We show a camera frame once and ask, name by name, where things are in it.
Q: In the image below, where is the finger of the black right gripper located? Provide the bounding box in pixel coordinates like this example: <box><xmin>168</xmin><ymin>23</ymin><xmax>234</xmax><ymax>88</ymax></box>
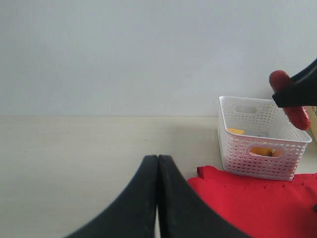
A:
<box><xmin>272</xmin><ymin>79</ymin><xmax>317</xmax><ymax>108</ymax></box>
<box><xmin>290</xmin><ymin>58</ymin><xmax>317</xmax><ymax>83</ymax></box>

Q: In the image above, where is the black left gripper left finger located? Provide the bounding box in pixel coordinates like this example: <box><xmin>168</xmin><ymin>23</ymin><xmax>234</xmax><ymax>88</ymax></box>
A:
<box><xmin>68</xmin><ymin>155</ymin><xmax>158</xmax><ymax>238</ymax></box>

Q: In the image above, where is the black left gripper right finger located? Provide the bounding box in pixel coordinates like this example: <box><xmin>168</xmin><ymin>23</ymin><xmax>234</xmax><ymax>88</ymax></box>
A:
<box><xmin>157</xmin><ymin>155</ymin><xmax>249</xmax><ymax>238</ymax></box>

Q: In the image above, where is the red sausage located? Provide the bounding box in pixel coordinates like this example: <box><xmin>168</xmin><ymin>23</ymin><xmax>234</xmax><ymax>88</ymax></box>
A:
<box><xmin>269</xmin><ymin>70</ymin><xmax>311</xmax><ymax>131</ymax></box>

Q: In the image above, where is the yellow lemon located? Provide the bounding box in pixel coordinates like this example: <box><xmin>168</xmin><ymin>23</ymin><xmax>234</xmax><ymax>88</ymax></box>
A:
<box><xmin>250</xmin><ymin>147</ymin><xmax>275</xmax><ymax>157</ymax></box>

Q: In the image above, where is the yellow cheese wedge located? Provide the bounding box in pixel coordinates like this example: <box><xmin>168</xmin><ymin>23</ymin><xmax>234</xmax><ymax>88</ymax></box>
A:
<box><xmin>227</xmin><ymin>128</ymin><xmax>245</xmax><ymax>135</ymax></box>

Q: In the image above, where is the white woven plastic basket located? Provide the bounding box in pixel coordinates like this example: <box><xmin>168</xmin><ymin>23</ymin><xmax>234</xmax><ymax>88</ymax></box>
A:
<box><xmin>217</xmin><ymin>96</ymin><xmax>312</xmax><ymax>181</ymax></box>

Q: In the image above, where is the red table cloth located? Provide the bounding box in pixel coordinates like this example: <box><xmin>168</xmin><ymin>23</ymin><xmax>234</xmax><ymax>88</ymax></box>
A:
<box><xmin>188</xmin><ymin>166</ymin><xmax>317</xmax><ymax>238</ymax></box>

